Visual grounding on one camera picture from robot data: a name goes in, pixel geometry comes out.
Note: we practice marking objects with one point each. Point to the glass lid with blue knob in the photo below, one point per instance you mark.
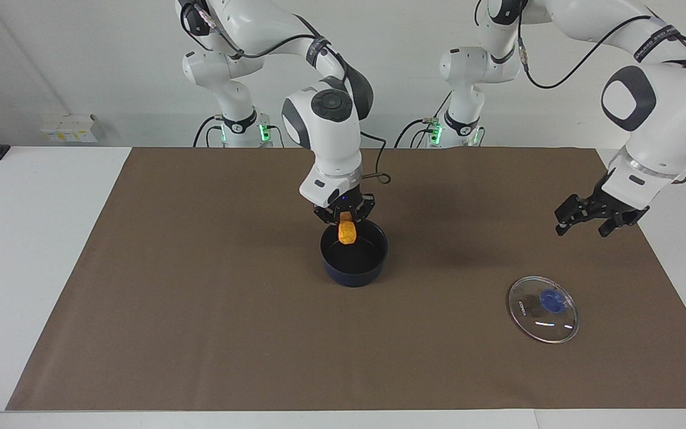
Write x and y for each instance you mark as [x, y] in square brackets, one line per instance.
[542, 310]

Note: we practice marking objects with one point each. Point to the yellow corn cob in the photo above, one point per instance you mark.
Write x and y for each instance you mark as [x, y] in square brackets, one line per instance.
[348, 233]

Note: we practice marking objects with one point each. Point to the white wall socket box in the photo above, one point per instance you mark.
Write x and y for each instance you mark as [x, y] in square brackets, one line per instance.
[69, 130]

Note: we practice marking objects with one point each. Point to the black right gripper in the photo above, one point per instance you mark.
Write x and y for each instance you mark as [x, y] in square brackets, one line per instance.
[346, 201]

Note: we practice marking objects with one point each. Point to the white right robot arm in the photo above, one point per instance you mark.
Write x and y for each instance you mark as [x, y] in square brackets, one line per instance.
[331, 137]

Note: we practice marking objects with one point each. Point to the brown table mat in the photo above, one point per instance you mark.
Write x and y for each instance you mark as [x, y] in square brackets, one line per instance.
[200, 298]

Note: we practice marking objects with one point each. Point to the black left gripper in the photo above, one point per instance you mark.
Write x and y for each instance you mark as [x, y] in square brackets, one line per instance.
[617, 205]

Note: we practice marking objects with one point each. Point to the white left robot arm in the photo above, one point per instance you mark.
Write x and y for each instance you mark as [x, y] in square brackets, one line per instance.
[664, 113]

